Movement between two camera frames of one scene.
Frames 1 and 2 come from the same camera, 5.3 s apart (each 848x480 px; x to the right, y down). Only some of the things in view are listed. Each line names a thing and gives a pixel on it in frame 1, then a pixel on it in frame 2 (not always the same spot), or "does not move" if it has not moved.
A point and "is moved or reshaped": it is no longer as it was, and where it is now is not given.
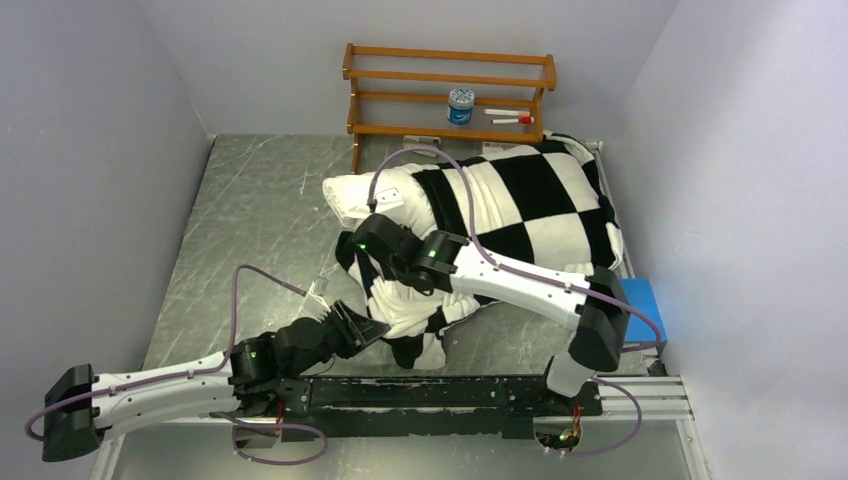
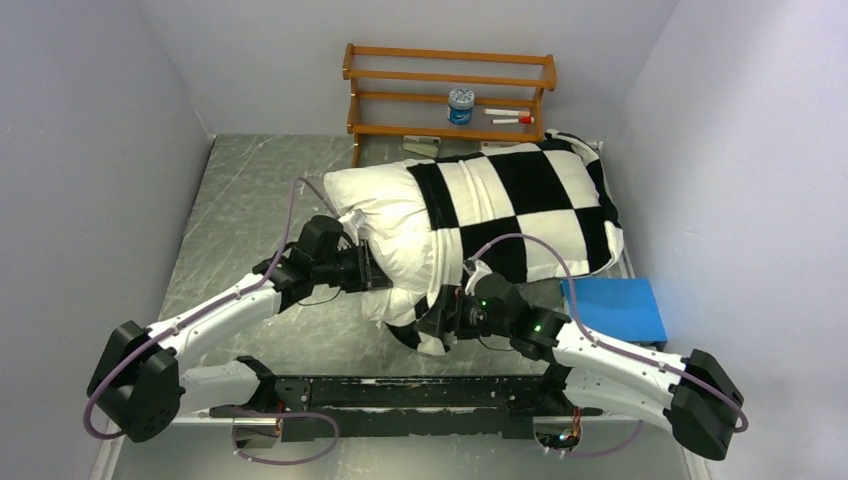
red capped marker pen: x=522 y=120 does not move
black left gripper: x=356 y=330 -> x=369 y=275
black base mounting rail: x=420 y=408 does not move
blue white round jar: x=460 y=106 does not move
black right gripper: x=387 y=271 -> x=434 y=320
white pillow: x=398 y=197 is moved or reshaped
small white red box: x=497 y=146 does not move
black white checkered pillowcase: x=543 y=202 is moved or reshaped
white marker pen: x=507 y=112 does not move
